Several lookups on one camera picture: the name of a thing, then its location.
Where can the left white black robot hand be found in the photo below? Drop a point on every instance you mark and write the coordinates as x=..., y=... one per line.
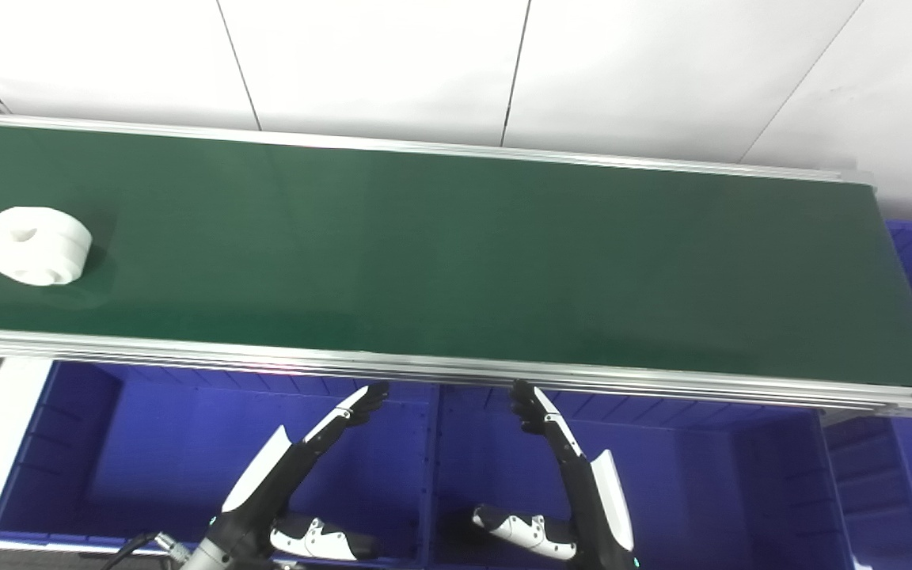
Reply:
x=262, y=491

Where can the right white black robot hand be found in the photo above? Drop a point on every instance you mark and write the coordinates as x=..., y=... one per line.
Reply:
x=590, y=507

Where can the white round plastic part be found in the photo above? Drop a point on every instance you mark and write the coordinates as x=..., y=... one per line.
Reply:
x=36, y=245

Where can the green conveyor belt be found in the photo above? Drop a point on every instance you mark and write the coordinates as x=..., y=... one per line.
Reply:
x=456, y=253

